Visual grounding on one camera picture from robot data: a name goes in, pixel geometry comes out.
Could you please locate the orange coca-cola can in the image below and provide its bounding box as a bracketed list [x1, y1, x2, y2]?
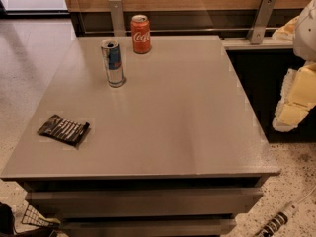
[130, 15, 151, 54]

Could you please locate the black wire basket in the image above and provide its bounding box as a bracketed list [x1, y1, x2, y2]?
[22, 205, 60, 228]

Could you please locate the left metal bracket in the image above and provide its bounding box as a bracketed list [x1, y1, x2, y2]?
[109, 0, 126, 37]

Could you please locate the blue silver energy drink can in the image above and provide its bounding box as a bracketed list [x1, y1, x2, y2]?
[101, 39, 125, 88]

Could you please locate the black rxbar chocolate wrapper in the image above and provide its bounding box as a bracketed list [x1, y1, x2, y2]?
[38, 115, 90, 147]

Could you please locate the grey drawer cabinet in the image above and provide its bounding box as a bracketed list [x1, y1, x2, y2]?
[2, 36, 279, 237]

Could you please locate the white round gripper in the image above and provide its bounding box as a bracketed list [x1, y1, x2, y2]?
[272, 0, 316, 132]

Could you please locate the right metal bracket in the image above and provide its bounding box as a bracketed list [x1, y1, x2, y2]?
[247, 0, 277, 44]

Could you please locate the white power strip with plugs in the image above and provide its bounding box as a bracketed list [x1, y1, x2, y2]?
[254, 186, 316, 237]

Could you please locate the metal bracket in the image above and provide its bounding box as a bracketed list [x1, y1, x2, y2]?
[109, 0, 126, 37]
[247, 0, 277, 44]

